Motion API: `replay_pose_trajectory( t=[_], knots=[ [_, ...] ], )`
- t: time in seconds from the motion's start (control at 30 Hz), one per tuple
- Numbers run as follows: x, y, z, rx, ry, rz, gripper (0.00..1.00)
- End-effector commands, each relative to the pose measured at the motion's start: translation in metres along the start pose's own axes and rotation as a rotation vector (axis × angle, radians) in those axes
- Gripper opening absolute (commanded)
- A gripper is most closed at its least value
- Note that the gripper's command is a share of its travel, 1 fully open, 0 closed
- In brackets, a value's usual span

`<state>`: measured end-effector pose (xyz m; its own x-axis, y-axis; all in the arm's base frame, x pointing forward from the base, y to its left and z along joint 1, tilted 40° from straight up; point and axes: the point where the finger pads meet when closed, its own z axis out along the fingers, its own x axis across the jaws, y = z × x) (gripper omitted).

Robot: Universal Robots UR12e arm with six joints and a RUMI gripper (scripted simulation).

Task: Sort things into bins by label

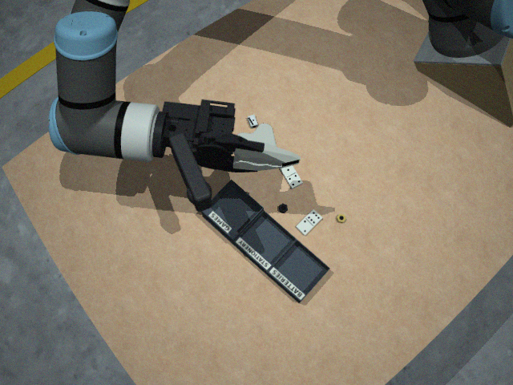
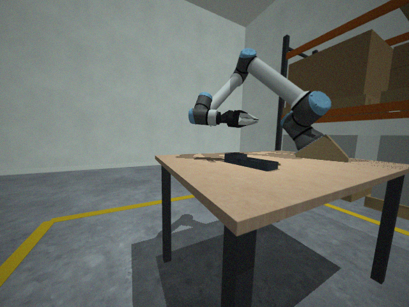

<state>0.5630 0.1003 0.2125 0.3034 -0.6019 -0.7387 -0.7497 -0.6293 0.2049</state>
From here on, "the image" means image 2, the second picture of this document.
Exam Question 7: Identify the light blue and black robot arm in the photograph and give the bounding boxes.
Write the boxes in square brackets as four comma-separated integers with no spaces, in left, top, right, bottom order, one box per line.
[189,48,331,151]

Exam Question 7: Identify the dark grey rack of bins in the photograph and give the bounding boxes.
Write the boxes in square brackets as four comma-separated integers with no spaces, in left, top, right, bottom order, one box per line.
[224,153,277,171]

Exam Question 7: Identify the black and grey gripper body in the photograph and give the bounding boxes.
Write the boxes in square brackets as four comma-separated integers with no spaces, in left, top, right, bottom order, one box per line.
[216,111,239,127]

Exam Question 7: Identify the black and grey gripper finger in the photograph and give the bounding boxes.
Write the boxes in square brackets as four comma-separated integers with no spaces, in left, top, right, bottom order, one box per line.
[235,110,259,120]
[232,120,258,128]

